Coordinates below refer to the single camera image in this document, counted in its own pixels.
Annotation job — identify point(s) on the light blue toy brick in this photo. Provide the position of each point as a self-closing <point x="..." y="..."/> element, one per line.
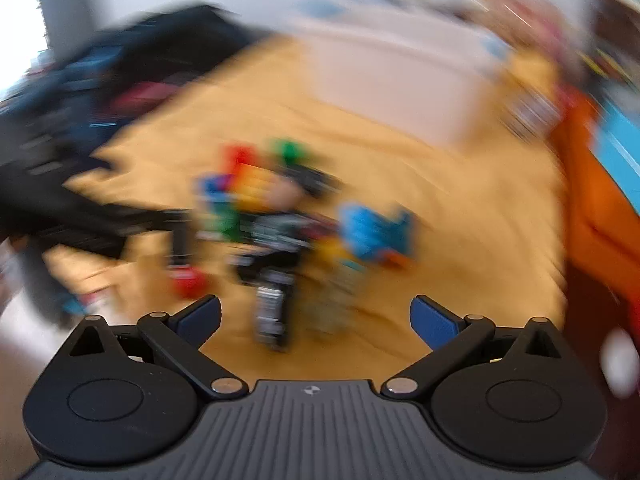
<point x="375" y="232"/>

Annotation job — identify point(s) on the orange box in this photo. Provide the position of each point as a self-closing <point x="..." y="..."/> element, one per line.
<point x="595" y="200"/>

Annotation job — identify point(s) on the small red toy brick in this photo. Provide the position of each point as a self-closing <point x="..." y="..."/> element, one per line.
<point x="189" y="282"/>

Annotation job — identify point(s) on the pile of colourful toy bricks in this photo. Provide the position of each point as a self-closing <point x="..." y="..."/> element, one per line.
<point x="265" y="220"/>

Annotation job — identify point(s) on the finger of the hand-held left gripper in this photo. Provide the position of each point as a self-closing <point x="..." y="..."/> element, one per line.
<point x="160" y="222"/>

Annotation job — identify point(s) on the yellow cloth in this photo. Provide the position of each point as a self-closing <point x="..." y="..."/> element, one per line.
<point x="425" y="185"/>

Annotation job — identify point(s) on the white round object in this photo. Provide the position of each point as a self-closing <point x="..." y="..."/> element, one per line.
<point x="620" y="365"/>

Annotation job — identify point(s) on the white plastic container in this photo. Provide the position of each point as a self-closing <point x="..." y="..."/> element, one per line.
<point x="395" y="80"/>

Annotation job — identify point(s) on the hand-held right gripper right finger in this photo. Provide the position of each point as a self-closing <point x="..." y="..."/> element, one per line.
<point x="435" y="322"/>

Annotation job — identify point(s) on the light blue box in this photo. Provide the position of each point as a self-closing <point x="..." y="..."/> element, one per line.
<point x="620" y="145"/>

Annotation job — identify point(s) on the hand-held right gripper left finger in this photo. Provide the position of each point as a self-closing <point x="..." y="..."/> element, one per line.
<point x="200" y="317"/>

